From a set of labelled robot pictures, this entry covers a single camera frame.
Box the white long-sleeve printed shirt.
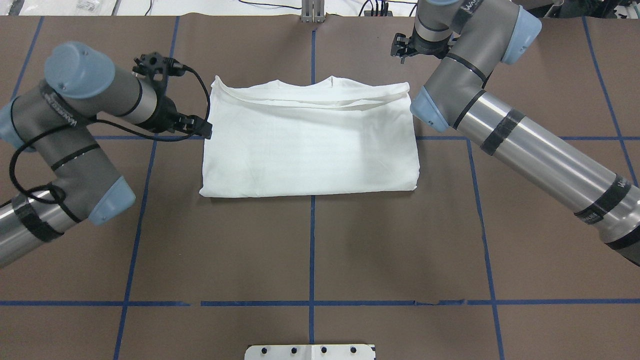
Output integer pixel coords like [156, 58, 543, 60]
[199, 76, 420, 198]

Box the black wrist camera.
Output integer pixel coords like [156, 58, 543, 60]
[132, 52, 186, 93]
[390, 32, 426, 64]

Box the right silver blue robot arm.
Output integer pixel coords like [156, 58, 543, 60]
[407, 0, 640, 265]

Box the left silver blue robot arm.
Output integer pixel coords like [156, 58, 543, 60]
[1, 41, 213, 267]

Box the white camera mast pedestal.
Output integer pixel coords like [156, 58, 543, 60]
[244, 343, 377, 360]

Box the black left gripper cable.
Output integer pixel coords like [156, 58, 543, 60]
[8, 62, 212, 205]

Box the aluminium frame post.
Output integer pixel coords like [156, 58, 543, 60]
[301, 0, 326, 23]

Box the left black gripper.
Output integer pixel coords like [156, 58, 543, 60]
[152, 97, 213, 140]

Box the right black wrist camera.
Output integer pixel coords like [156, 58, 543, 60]
[390, 32, 426, 64]

